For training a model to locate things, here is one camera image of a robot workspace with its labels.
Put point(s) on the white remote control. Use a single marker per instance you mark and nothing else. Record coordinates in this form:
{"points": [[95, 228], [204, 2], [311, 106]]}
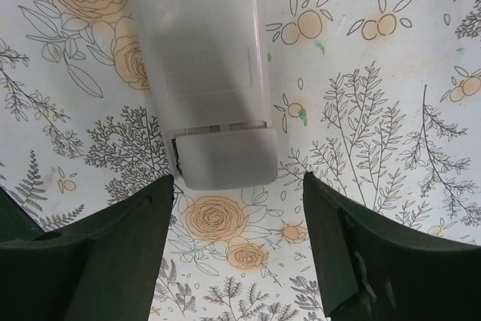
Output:
{"points": [[207, 66]]}

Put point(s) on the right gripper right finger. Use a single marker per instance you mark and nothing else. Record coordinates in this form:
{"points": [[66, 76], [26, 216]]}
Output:
{"points": [[370, 267]]}

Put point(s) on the floral table mat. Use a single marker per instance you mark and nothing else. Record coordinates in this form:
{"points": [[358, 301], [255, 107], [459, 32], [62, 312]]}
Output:
{"points": [[379, 99]]}

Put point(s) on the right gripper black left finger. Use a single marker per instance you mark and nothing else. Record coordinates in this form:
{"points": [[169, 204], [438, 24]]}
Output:
{"points": [[102, 267]]}

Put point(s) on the white battery cover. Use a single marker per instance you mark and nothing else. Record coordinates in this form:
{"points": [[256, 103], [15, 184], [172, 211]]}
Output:
{"points": [[228, 160]]}

